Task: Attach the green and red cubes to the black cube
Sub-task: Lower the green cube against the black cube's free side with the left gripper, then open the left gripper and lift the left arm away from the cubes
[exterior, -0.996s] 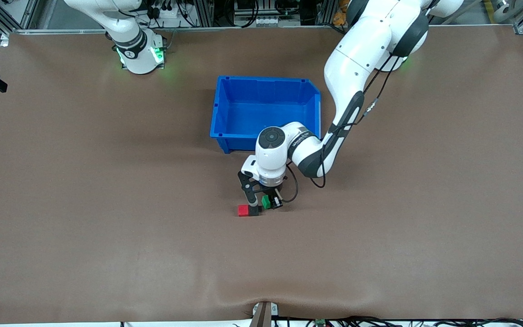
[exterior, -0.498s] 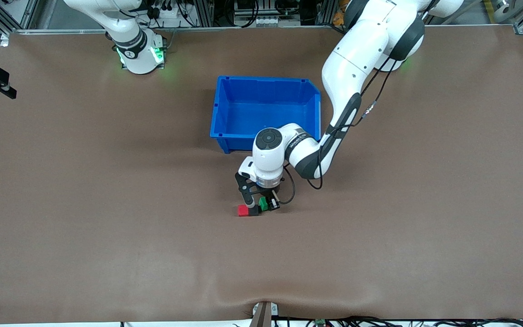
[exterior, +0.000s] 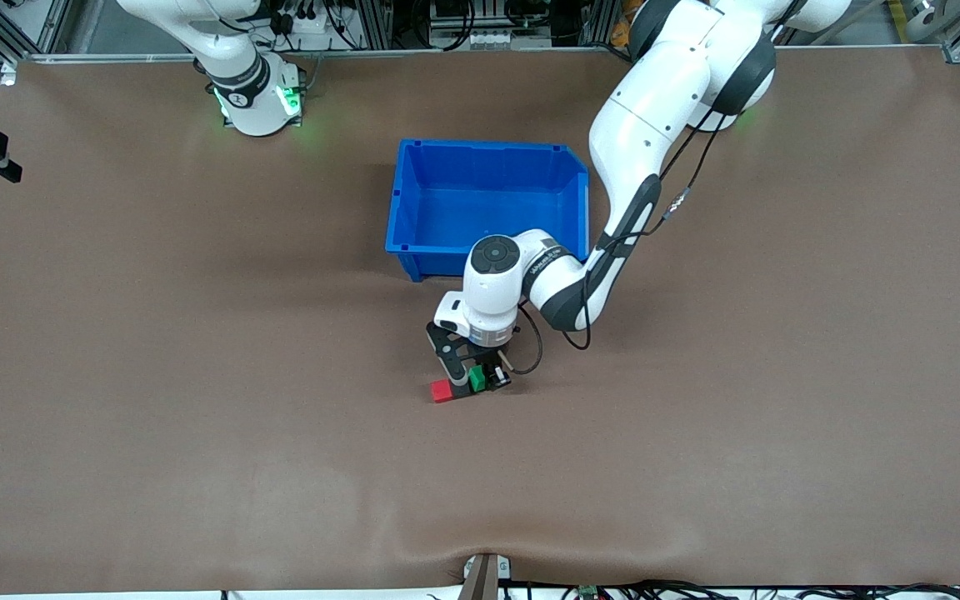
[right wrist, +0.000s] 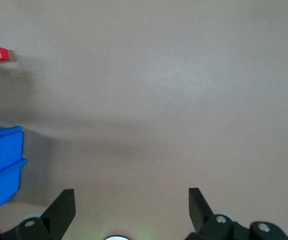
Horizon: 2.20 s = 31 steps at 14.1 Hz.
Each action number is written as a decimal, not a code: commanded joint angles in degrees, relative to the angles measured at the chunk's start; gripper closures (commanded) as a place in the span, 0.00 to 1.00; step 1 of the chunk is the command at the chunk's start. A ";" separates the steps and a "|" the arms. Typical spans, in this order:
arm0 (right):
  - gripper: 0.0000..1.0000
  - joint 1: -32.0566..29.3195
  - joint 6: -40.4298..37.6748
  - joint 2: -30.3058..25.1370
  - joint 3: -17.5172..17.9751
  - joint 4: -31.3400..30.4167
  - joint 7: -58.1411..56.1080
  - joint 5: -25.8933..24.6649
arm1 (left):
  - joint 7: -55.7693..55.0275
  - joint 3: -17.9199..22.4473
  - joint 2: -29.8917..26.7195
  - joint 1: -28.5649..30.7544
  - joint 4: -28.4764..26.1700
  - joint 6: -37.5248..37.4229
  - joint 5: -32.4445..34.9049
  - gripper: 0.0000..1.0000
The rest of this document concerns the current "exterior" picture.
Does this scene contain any white power strip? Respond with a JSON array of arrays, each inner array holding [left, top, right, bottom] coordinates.
[[267, 0, 344, 37]]

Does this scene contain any pile of orange packets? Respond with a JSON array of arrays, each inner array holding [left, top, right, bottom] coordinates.
[[611, 0, 644, 48]]

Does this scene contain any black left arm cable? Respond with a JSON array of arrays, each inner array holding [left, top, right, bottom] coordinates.
[[513, 0, 806, 376]]

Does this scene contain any brown table mat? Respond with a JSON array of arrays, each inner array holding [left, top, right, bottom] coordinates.
[[0, 46, 960, 594]]

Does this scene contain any blue plastic storage bin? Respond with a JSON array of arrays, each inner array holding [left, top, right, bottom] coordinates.
[[385, 138, 592, 284]]

